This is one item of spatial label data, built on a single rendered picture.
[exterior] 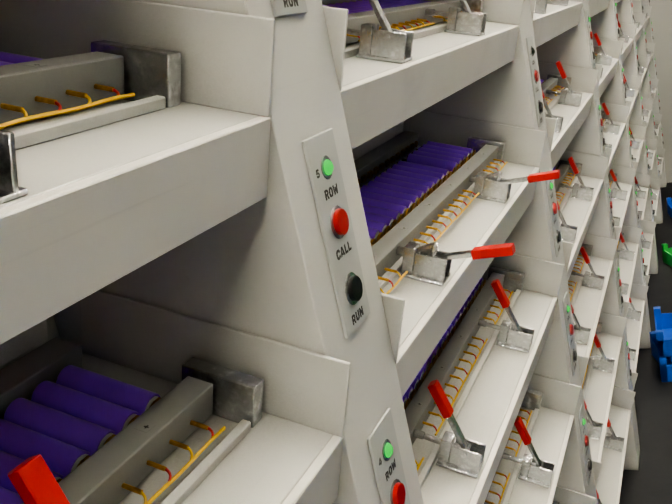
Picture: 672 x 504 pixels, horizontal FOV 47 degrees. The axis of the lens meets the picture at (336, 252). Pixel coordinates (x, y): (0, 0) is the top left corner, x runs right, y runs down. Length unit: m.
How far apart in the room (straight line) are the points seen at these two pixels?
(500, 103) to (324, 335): 0.70
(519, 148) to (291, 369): 0.70
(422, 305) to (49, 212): 0.40
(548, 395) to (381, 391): 0.72
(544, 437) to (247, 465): 0.77
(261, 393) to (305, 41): 0.21
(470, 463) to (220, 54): 0.47
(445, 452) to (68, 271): 0.52
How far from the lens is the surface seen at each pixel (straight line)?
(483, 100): 1.10
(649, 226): 3.31
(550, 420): 1.21
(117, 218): 0.32
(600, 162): 1.81
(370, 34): 0.65
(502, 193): 0.92
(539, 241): 1.13
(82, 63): 0.41
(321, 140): 0.46
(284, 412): 0.48
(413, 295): 0.65
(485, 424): 0.83
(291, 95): 0.44
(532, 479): 1.08
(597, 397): 1.67
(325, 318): 0.45
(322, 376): 0.45
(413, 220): 0.75
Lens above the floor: 1.15
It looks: 15 degrees down
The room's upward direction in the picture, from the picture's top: 12 degrees counter-clockwise
